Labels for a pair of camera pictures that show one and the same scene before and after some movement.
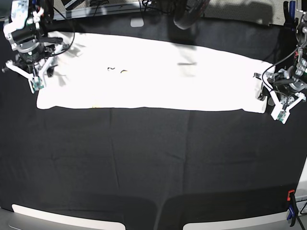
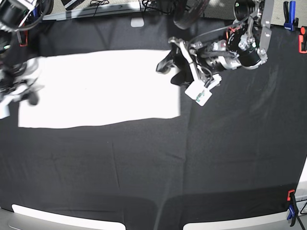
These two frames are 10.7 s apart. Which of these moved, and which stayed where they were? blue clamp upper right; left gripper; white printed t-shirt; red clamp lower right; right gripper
Moved: right gripper; white printed t-shirt; left gripper
Stayed: red clamp lower right; blue clamp upper right
